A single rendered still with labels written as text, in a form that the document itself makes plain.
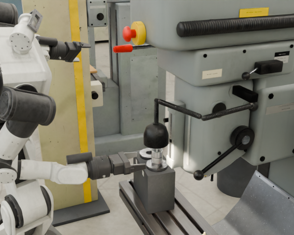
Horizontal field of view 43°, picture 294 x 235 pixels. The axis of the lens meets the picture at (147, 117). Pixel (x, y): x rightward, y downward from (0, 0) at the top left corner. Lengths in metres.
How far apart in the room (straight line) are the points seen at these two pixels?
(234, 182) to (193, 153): 2.27
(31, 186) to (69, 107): 1.35
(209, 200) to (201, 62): 2.50
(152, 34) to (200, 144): 0.36
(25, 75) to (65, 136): 1.73
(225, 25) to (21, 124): 0.67
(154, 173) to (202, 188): 2.03
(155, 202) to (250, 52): 0.79
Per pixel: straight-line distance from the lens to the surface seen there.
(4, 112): 1.15
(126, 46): 1.08
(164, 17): 0.89
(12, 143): 1.26
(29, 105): 1.16
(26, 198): 1.59
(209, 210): 3.26
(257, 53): 1.05
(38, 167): 1.41
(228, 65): 1.00
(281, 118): 1.19
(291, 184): 1.51
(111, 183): 3.56
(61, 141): 2.95
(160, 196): 1.57
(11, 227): 1.64
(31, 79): 1.26
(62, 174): 1.39
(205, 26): 0.88
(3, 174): 1.35
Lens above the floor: 1.93
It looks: 23 degrees down
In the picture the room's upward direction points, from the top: straight up
